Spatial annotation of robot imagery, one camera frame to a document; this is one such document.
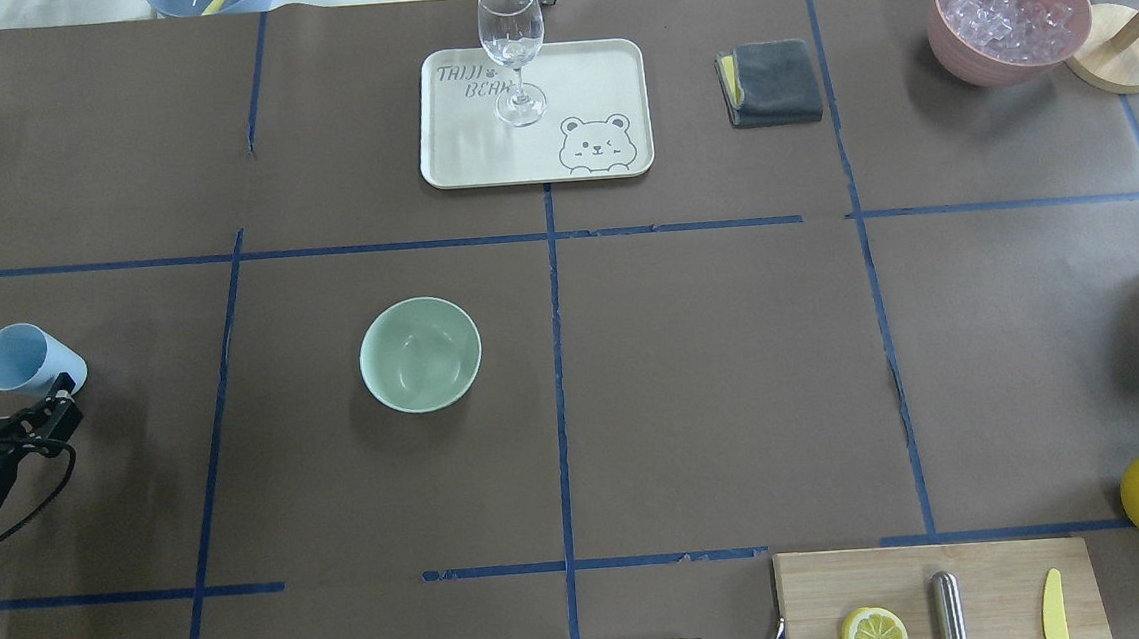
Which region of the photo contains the light blue cup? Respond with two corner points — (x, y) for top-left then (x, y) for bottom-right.
(0, 322), (88, 398)

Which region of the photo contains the small green bowl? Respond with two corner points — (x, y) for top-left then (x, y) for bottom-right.
(359, 296), (482, 415)

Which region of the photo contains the pink bowl of ice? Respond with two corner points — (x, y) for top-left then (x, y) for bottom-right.
(928, 0), (1093, 88)

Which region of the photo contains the clear wine glass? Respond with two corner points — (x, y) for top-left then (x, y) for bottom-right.
(477, 0), (549, 128)

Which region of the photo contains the cream bear tray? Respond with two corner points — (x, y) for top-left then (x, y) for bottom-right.
(420, 38), (655, 190)

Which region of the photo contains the grey folded cloth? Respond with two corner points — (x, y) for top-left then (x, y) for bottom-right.
(715, 39), (823, 129)

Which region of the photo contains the half lemon slice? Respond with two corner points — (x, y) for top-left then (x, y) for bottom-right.
(839, 606), (910, 639)

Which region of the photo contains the wooden cutting board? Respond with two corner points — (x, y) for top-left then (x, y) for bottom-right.
(773, 536), (1113, 639)

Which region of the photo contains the yellow plastic knife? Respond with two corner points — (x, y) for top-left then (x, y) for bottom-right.
(1041, 567), (1070, 639)

